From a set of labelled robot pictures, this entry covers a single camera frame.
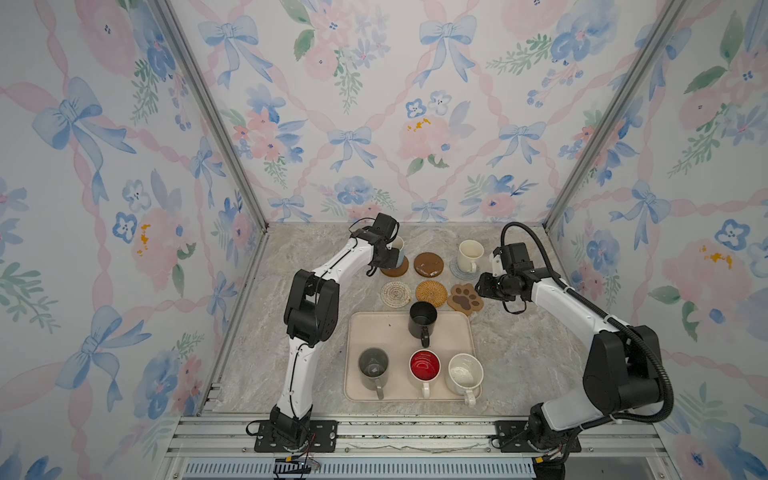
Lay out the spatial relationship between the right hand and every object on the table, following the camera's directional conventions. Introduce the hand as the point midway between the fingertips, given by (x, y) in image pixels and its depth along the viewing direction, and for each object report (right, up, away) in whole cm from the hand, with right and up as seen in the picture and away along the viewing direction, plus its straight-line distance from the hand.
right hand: (482, 285), depth 91 cm
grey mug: (-32, -20, -12) cm, 40 cm away
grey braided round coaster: (-5, +4, +16) cm, 17 cm away
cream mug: (-1, +10, +10) cm, 14 cm away
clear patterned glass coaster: (-26, -4, +9) cm, 28 cm away
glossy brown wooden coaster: (-14, +6, +17) cm, 23 cm away
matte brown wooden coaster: (-26, +3, +15) cm, 30 cm away
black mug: (-18, -10, -2) cm, 21 cm away
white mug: (-7, -24, -8) cm, 26 cm away
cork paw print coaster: (-3, -5, +9) cm, 11 cm away
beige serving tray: (-28, -14, +1) cm, 32 cm away
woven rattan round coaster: (-14, -3, +10) cm, 17 cm away
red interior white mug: (-18, -22, -7) cm, 29 cm away
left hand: (-28, +9, +8) cm, 30 cm away
